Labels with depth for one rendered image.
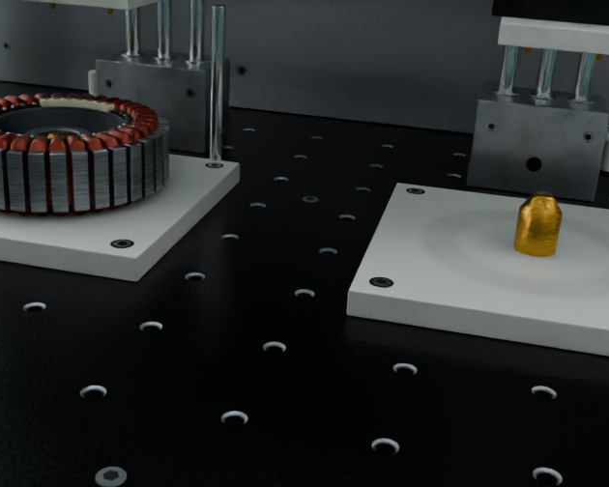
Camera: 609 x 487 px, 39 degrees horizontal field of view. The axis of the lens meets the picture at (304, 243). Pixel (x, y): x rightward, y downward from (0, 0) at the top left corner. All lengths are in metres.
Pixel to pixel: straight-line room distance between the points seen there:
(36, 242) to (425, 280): 0.17
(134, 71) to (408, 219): 0.22
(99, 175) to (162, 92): 0.16
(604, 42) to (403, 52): 0.26
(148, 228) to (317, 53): 0.29
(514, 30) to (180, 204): 0.18
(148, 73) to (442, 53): 0.22
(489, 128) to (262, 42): 0.22
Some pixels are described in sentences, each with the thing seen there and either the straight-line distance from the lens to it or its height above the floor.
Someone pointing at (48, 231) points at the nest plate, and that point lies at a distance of 0.41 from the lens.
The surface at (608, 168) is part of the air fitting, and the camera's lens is 0.54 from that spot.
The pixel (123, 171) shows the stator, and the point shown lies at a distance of 0.42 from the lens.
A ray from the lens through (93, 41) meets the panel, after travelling 0.73.
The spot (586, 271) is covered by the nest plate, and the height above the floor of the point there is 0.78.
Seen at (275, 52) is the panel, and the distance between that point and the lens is 0.67.
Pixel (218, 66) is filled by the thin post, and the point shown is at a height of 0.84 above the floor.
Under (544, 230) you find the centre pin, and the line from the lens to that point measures 0.41.
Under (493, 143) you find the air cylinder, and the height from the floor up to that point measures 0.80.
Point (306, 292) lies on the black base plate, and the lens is 0.38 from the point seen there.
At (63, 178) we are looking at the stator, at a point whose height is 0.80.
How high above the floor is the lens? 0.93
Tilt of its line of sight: 22 degrees down
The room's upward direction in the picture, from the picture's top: 4 degrees clockwise
